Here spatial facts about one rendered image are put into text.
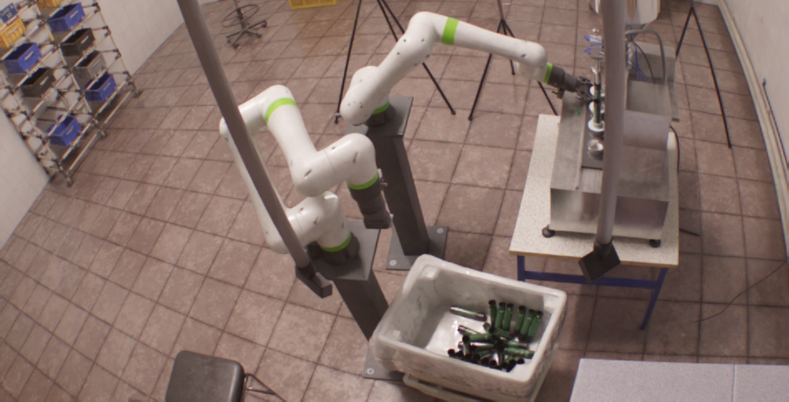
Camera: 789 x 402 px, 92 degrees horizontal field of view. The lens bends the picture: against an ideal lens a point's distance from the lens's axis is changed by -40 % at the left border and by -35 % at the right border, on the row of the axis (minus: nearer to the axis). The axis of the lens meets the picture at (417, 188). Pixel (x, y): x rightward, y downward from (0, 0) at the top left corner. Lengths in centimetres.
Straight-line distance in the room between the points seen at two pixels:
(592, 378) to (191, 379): 165
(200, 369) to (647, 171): 198
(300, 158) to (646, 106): 107
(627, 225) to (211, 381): 180
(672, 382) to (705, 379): 14
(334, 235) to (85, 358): 259
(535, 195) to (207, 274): 214
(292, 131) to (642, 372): 139
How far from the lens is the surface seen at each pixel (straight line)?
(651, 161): 190
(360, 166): 150
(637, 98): 181
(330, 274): 199
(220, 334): 325
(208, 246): 371
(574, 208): 201
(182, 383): 242
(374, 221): 170
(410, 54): 195
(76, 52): 575
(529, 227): 218
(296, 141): 159
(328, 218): 184
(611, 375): 186
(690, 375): 191
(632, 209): 199
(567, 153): 206
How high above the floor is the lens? 245
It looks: 46 degrees down
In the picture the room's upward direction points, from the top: 15 degrees counter-clockwise
